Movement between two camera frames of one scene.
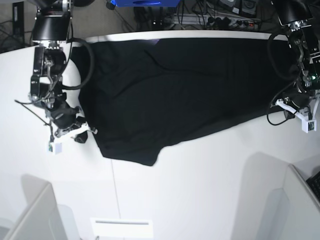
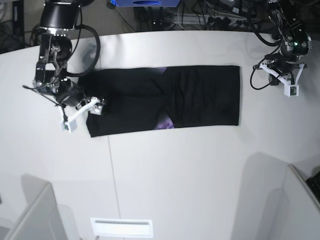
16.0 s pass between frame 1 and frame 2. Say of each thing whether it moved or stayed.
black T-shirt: moved
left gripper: moved
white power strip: stayed
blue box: stayed
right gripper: moved
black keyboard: stayed
